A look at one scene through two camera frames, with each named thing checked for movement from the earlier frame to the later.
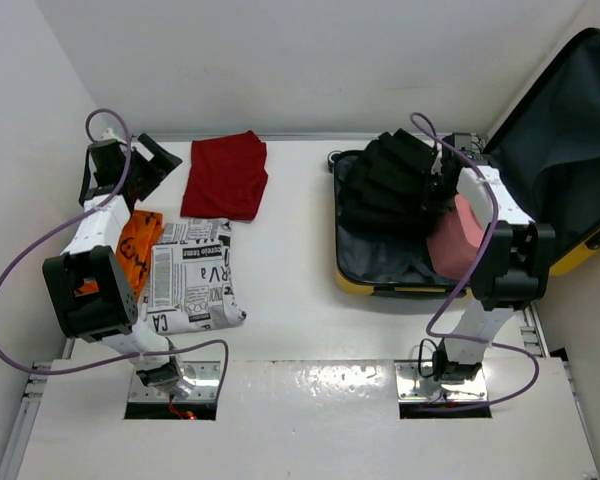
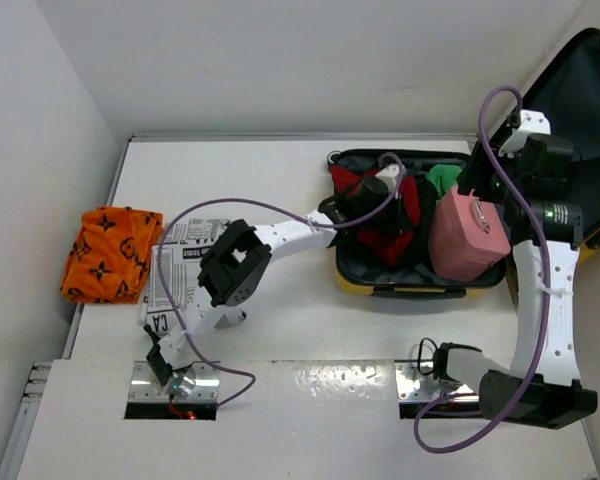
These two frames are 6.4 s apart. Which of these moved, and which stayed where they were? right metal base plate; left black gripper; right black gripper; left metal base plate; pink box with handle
Moved: left black gripper; right black gripper
Stayed: pink box with handle; left metal base plate; right metal base plate
